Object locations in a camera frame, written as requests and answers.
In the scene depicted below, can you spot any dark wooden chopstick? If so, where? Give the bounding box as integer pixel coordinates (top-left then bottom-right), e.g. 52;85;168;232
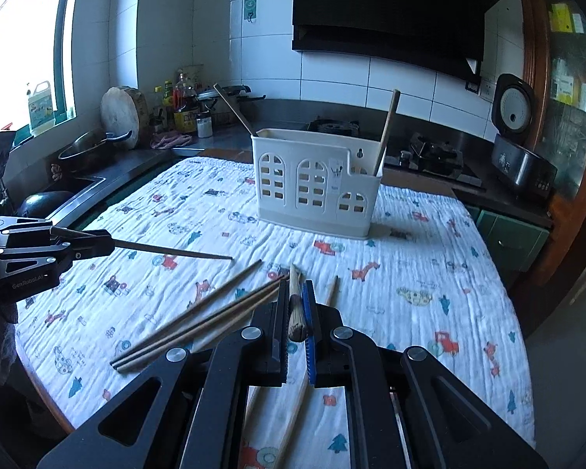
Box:
191;300;269;353
110;260;262;367
116;279;282;375
113;239;234;260
113;273;290;371

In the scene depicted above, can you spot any black wok in sink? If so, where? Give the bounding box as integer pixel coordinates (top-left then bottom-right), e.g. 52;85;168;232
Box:
16;191;74;218

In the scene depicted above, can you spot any white patterned table cloth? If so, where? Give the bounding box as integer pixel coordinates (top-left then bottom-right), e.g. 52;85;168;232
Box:
14;154;538;469

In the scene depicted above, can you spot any pink cloth rag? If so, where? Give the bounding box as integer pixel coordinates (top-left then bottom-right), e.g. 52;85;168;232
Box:
150;130;193;150

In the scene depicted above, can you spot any white plastic utensil caddy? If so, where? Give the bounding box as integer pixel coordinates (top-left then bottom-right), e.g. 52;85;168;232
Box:
252;128;384;239

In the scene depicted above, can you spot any round wooden cutting board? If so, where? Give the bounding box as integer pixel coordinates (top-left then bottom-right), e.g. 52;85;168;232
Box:
100;86;149;149

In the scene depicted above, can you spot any detergent jug on windowsill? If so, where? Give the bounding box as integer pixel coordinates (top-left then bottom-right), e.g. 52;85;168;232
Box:
27;81;55;137

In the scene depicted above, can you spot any small white jar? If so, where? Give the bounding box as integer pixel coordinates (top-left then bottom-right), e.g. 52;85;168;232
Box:
196;113;214;139

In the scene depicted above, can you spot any yellow capped oil bottle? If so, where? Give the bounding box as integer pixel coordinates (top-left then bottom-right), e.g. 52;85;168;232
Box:
163;79;174;126

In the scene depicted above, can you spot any dark soy sauce bottle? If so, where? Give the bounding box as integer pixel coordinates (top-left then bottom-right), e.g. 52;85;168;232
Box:
173;71;199;133

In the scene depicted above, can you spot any steel pressure cooker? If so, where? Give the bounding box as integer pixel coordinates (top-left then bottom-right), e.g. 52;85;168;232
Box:
197;85;266;115

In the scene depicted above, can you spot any black gas stove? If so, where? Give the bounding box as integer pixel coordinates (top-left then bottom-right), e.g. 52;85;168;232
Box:
306;118;485;191

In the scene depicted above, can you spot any black rice cooker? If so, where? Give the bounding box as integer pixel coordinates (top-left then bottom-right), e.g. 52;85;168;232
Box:
491;73;557;206

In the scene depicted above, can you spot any black range hood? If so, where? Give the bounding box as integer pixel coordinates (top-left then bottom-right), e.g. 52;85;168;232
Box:
292;0;500;84

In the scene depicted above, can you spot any wooden glass cabinet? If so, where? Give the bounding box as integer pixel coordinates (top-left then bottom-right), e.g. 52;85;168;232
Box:
522;0;586;286

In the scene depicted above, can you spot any steel pan with handle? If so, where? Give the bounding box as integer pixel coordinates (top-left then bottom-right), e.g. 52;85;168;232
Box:
57;131;132;174

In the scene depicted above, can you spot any green wall hook sticker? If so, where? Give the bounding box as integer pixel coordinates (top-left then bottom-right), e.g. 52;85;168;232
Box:
243;0;257;23

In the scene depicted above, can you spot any wall power socket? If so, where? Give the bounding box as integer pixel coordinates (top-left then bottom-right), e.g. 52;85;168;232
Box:
479;77;497;103

